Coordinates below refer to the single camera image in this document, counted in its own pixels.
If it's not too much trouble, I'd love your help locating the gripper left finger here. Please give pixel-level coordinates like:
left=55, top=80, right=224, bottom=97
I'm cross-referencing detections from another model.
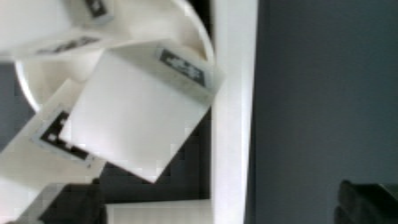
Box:
left=16, top=181, right=107, bottom=224

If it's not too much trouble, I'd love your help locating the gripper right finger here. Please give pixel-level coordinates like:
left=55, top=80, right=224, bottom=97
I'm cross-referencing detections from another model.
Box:
left=334, top=180, right=398, bottom=224

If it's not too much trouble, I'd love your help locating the white round stool seat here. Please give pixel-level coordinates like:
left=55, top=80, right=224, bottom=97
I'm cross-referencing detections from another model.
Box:
left=15, top=0, right=217, bottom=113

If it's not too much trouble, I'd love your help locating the white U-shaped fence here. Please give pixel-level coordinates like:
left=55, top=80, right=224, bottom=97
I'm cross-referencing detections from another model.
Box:
left=107, top=0, right=260, bottom=224

